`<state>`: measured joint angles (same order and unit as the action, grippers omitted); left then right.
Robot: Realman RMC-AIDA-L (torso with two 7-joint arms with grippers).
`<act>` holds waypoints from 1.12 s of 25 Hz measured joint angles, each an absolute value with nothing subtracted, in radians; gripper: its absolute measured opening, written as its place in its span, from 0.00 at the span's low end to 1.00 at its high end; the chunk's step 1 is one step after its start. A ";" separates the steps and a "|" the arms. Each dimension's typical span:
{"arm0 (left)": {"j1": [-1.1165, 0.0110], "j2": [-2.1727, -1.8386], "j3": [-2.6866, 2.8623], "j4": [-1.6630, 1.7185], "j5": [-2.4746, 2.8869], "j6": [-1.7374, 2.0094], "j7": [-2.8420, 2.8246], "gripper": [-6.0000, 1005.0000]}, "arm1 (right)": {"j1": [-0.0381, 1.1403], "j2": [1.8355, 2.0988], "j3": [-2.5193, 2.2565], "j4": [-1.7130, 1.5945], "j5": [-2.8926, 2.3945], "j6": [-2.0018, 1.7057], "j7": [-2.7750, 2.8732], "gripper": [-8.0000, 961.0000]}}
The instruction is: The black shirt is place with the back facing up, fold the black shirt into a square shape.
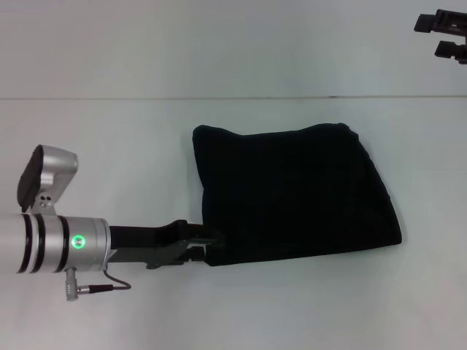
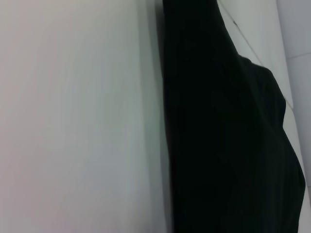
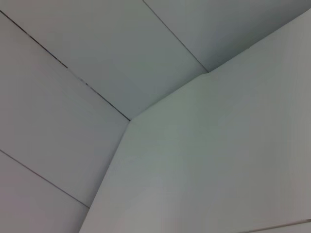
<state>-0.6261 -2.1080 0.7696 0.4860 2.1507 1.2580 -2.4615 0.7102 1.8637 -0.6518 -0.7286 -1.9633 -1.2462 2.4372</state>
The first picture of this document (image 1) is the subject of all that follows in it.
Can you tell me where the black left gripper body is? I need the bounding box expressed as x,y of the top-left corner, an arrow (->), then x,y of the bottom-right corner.
107,219 -> 206,271

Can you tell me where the black t-shirt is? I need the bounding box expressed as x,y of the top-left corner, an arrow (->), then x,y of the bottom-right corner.
191,122 -> 404,268

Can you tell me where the left arm cable with plug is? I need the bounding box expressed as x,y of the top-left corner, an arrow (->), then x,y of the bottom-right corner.
64,268 -> 133,302

